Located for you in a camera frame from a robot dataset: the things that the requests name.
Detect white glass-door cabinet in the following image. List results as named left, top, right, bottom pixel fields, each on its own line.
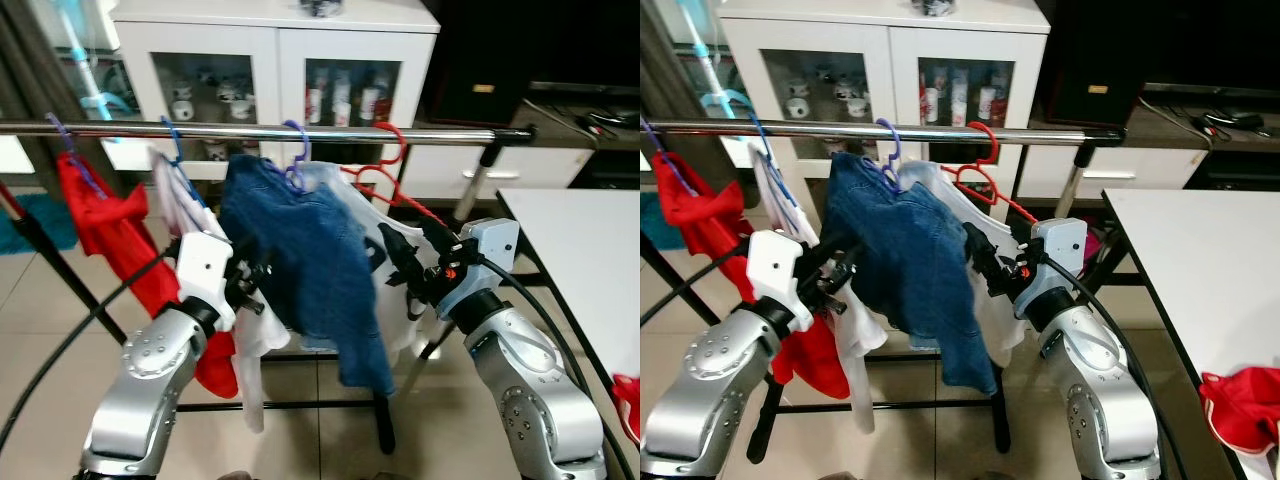
left=715, top=0, right=1052, bottom=203
left=110, top=0, right=442, bottom=203

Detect purple plastic hanger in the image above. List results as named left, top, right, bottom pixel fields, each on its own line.
left=44, top=112, right=107, bottom=197
left=640, top=117, right=703, bottom=197
left=280, top=119, right=314, bottom=194
left=874, top=117, right=907, bottom=192

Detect red plastic hanger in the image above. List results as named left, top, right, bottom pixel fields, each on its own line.
left=339, top=121, right=447, bottom=230
left=939, top=119, right=1042, bottom=227

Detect red garment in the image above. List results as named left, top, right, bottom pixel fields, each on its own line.
left=650, top=150, right=851, bottom=401
left=55, top=150, right=241, bottom=401

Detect blue denim garment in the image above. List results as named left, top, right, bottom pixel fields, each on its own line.
left=822, top=150, right=1001, bottom=397
left=218, top=152, right=397, bottom=397

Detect light blue plastic hanger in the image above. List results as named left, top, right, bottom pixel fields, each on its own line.
left=54, top=0, right=132, bottom=127
left=680, top=0, right=758, bottom=113

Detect black cable bundle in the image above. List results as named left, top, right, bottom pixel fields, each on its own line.
left=574, top=104, right=638, bottom=138
left=1188, top=104, right=1268, bottom=138

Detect large black screen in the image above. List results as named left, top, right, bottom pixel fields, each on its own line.
left=530, top=0, right=641, bottom=97
left=1140, top=0, right=1280, bottom=97

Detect teal floor mat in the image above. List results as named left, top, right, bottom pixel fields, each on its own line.
left=640, top=193, right=687, bottom=252
left=0, top=193, right=80, bottom=254

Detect black speaker box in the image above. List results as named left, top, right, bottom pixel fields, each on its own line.
left=1034, top=0, right=1153, bottom=127
left=424, top=0, right=547, bottom=127

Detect red cloth white trim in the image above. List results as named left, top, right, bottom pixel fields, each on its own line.
left=610, top=372, right=641, bottom=443
left=1199, top=366, right=1280, bottom=457

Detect grey brown curtain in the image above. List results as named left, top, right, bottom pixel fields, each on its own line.
left=640, top=0, right=723, bottom=161
left=0, top=0, right=113, bottom=193

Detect low white drawer cabinet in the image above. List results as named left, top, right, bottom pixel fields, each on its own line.
left=1015, top=82, right=1280, bottom=197
left=400, top=82, right=641, bottom=201

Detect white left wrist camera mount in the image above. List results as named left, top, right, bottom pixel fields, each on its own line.
left=747, top=229, right=817, bottom=333
left=174, top=232, right=239, bottom=333

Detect white printed t-shirt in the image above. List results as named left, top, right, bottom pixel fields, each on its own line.
left=900, top=160, right=1033, bottom=367
left=300, top=160, right=453, bottom=367

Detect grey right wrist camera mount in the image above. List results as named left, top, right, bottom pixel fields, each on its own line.
left=438, top=217, right=522, bottom=323
left=1014, top=217, right=1089, bottom=323

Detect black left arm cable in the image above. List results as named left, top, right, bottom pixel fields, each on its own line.
left=640, top=258, right=759, bottom=327
left=0, top=248, right=186, bottom=451

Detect metal clothes rack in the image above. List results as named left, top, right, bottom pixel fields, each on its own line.
left=0, top=119, right=561, bottom=456
left=640, top=119, right=1151, bottom=466

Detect plain white garment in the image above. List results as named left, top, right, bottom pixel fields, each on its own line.
left=150, top=150, right=291, bottom=433
left=750, top=150, right=888, bottom=433

